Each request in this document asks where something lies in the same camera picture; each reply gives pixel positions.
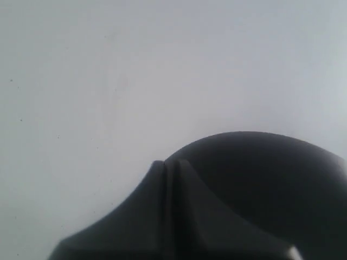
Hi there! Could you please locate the black helmet with visor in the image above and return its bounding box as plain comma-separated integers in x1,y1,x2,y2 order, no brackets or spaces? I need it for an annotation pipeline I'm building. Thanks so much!
169,132,346,259

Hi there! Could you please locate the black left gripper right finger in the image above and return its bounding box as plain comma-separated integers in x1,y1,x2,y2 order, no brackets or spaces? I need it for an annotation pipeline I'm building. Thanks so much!
174,160,301,259

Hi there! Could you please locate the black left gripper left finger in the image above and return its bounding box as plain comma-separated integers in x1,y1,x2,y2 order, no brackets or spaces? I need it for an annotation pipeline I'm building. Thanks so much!
49,161,166,260

